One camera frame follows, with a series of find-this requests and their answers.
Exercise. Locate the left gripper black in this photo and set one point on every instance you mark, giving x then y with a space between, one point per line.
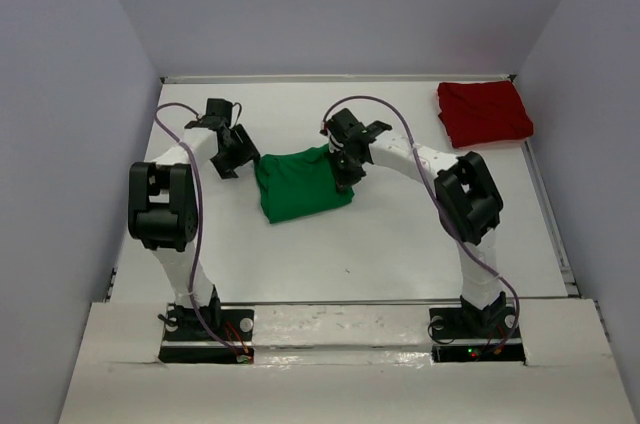
246 153

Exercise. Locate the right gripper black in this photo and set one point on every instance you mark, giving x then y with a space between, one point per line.
345 181

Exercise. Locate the green t-shirt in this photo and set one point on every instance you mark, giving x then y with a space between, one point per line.
298 185

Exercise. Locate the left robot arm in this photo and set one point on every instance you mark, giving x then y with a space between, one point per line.
166 203

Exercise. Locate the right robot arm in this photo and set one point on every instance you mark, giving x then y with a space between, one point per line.
466 199

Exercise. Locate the folded red t-shirt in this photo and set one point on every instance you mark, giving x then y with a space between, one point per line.
482 113

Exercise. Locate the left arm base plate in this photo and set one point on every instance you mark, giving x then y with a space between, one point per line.
185 341

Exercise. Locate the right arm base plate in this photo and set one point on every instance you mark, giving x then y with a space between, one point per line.
454 342

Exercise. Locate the aluminium rail right edge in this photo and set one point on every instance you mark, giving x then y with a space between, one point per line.
553 230

